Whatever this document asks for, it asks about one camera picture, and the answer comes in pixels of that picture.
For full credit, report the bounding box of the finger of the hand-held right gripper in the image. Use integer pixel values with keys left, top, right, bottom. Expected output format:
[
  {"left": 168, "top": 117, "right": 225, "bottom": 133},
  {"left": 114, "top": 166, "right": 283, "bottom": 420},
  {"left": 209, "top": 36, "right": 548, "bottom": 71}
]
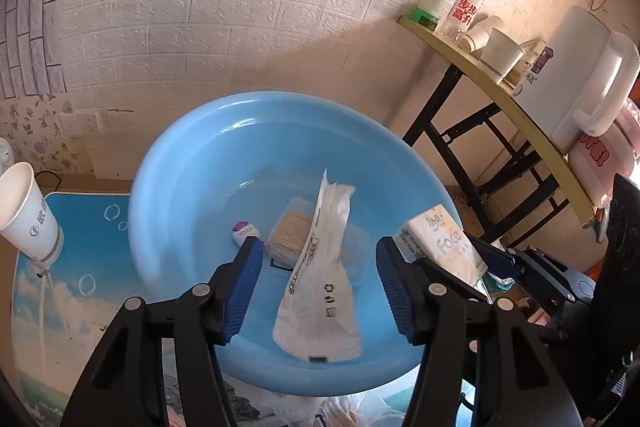
[
  {"left": 467, "top": 236, "right": 523, "bottom": 282},
  {"left": 506, "top": 246, "right": 597, "bottom": 305}
]

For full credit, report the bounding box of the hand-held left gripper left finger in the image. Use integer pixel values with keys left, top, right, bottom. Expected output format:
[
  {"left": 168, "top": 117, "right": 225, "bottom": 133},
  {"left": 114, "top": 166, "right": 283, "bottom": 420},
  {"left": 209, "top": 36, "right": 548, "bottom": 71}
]
[{"left": 60, "top": 237, "right": 265, "bottom": 427}]

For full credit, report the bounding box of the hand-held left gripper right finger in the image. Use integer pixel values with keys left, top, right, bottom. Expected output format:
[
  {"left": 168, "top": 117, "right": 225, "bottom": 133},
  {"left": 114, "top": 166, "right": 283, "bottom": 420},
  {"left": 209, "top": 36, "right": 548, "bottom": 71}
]
[{"left": 375, "top": 236, "right": 583, "bottom": 427}]

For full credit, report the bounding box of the purple white toy bottle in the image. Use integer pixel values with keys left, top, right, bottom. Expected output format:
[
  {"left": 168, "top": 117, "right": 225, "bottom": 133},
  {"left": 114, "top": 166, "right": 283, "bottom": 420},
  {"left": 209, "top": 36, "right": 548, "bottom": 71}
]
[{"left": 231, "top": 219, "right": 263, "bottom": 253}]

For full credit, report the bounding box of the small tissue pack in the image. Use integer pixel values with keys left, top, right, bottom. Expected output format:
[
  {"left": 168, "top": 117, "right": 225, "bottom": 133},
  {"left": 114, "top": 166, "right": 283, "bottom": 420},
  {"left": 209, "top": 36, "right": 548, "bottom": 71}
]
[{"left": 395, "top": 204, "right": 488, "bottom": 288}]

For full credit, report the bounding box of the white printed packet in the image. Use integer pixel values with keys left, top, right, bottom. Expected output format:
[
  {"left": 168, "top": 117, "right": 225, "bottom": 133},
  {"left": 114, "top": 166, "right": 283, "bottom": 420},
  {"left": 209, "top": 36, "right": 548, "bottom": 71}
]
[{"left": 272, "top": 168, "right": 363, "bottom": 363}]

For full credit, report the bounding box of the clear toothpick box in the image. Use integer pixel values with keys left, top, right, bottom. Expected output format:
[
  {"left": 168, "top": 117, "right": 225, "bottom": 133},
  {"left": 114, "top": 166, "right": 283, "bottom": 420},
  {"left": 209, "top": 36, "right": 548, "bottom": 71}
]
[{"left": 267, "top": 196, "right": 372, "bottom": 288}]

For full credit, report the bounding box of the light blue plastic basin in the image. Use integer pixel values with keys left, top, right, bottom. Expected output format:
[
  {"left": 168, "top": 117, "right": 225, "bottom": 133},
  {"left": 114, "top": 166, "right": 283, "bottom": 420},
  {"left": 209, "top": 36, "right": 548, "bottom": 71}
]
[{"left": 127, "top": 91, "right": 466, "bottom": 397}]

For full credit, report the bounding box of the yellow-edged black-framed side table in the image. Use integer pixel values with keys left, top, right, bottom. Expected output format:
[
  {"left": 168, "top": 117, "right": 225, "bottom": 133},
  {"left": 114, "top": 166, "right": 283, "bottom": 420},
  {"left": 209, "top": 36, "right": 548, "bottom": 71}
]
[{"left": 397, "top": 16, "right": 608, "bottom": 253}]

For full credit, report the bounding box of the pink bag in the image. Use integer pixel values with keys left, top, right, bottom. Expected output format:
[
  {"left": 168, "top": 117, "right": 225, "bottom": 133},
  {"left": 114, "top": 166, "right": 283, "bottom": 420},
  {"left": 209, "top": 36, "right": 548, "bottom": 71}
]
[{"left": 567, "top": 107, "right": 640, "bottom": 208}]

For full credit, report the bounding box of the white electric kettle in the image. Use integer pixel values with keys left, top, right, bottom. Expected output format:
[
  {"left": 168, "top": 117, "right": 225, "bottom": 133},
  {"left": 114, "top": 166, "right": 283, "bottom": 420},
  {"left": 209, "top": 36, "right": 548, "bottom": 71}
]
[{"left": 520, "top": 5, "right": 640, "bottom": 155}]

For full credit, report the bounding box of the white paper cup grey band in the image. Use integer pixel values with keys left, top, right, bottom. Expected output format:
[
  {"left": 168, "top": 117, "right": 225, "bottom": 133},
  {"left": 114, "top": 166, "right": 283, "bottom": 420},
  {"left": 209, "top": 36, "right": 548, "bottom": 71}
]
[{"left": 0, "top": 162, "right": 65, "bottom": 265}]

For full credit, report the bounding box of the small green box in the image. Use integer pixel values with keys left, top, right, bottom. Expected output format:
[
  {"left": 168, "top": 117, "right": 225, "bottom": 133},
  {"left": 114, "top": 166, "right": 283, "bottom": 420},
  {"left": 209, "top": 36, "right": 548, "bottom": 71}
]
[{"left": 409, "top": 6, "right": 438, "bottom": 29}]

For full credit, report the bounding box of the clear bottle red print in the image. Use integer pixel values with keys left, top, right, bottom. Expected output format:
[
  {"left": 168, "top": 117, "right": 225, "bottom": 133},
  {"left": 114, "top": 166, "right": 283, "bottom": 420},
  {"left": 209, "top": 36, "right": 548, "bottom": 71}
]
[{"left": 440, "top": 0, "right": 488, "bottom": 40}]

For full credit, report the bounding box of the white wall socket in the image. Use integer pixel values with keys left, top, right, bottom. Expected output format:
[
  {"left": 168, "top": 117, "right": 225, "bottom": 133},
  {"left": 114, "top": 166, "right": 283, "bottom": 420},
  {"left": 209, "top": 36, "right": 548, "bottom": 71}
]
[{"left": 59, "top": 112, "right": 103, "bottom": 136}]

